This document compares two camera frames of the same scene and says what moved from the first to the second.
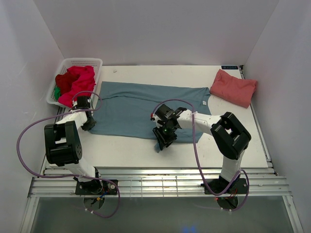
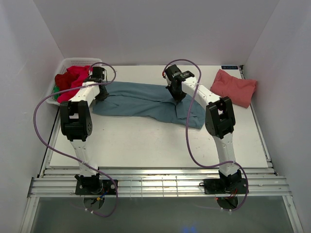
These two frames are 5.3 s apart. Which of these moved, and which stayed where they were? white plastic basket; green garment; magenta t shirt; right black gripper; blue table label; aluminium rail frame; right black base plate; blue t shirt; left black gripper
Moved: right black gripper; left black gripper; blue t shirt
Stayed: blue table label; right black base plate; magenta t shirt; white plastic basket; aluminium rail frame; green garment
